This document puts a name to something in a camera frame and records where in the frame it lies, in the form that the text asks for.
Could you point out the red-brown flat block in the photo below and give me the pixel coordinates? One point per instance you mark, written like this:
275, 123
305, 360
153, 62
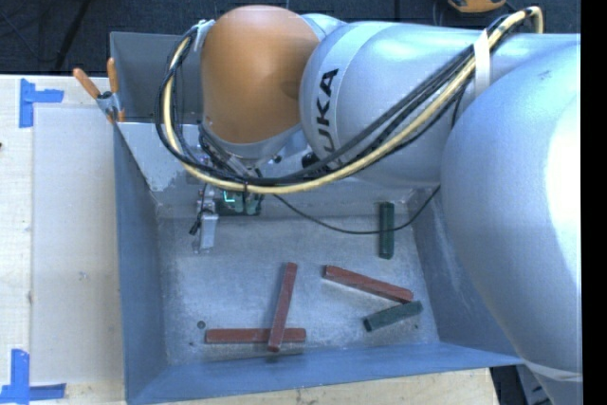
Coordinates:
283, 303
232, 336
367, 283

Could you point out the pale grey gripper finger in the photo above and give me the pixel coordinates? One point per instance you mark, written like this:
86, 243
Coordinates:
209, 232
196, 246

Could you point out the grey metal bin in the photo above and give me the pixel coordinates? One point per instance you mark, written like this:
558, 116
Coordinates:
237, 280

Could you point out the pale flat board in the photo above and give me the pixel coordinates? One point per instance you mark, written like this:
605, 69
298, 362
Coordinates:
76, 242

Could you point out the dark green flat block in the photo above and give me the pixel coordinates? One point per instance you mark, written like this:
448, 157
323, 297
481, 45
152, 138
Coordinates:
386, 230
392, 316

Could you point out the black cylinder on white bracket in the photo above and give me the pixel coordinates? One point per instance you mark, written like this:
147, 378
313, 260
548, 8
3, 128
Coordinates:
309, 159

